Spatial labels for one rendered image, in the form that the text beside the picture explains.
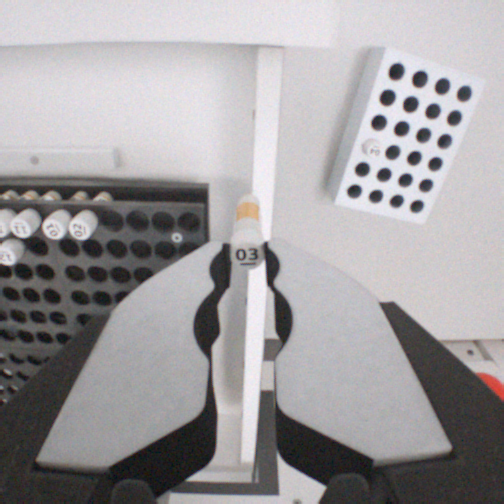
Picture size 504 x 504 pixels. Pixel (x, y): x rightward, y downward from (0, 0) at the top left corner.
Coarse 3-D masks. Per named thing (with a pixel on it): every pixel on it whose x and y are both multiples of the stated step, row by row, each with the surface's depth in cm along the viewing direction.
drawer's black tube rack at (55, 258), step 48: (0, 192) 23; (96, 192) 23; (144, 192) 23; (192, 192) 23; (0, 240) 24; (48, 240) 21; (96, 240) 21; (144, 240) 21; (192, 240) 21; (0, 288) 23; (48, 288) 23; (96, 288) 23; (0, 336) 25; (48, 336) 29; (0, 384) 27
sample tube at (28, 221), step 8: (48, 192) 23; (56, 192) 23; (16, 216) 19; (24, 216) 19; (32, 216) 20; (40, 216) 21; (16, 224) 19; (24, 224) 19; (32, 224) 20; (16, 232) 20; (24, 232) 20; (32, 232) 20
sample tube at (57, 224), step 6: (78, 192) 23; (84, 192) 23; (72, 198) 22; (78, 198) 22; (84, 198) 22; (90, 198) 23; (60, 210) 20; (54, 216) 20; (60, 216) 20; (66, 216) 20; (48, 222) 19; (54, 222) 19; (60, 222) 19; (66, 222) 20; (48, 228) 19; (54, 228) 19; (60, 228) 19; (66, 228) 20; (48, 234) 20; (54, 234) 20; (60, 234) 20
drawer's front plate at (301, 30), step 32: (0, 0) 13; (32, 0) 13; (64, 0) 13; (96, 0) 13; (128, 0) 13; (160, 0) 13; (192, 0) 13; (224, 0) 13; (256, 0) 13; (288, 0) 13; (320, 0) 13; (0, 32) 13; (32, 32) 13; (64, 32) 14; (96, 32) 14; (128, 32) 14; (160, 32) 14; (192, 32) 14; (224, 32) 14; (256, 32) 14; (288, 32) 14; (320, 32) 14
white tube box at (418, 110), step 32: (384, 64) 26; (416, 64) 26; (384, 96) 29; (416, 96) 27; (448, 96) 27; (352, 128) 30; (384, 128) 28; (416, 128) 28; (448, 128) 28; (352, 160) 29; (384, 160) 29; (416, 160) 30; (448, 160) 29; (352, 192) 32; (384, 192) 31; (416, 192) 31
